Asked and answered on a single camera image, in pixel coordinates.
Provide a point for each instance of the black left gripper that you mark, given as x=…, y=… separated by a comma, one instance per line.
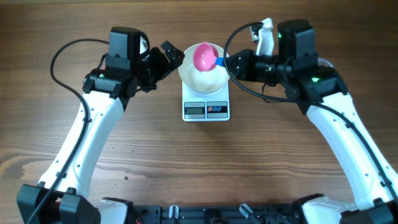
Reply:
x=165, y=68

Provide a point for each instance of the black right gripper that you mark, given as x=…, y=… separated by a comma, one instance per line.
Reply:
x=245, y=73

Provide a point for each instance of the pink scoop with blue handle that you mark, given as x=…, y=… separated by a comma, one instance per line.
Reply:
x=206, y=57

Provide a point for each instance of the white digital kitchen scale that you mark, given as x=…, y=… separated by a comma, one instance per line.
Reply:
x=200, y=107

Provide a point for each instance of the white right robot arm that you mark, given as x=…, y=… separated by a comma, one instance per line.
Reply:
x=288, y=57

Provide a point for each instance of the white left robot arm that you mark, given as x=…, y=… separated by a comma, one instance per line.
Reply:
x=61, y=195

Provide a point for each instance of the white round bowl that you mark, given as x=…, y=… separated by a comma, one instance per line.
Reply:
x=201, y=82

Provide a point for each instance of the clear plastic container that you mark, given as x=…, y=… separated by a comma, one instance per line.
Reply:
x=322, y=62

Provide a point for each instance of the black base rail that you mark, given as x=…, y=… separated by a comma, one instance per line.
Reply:
x=239, y=214

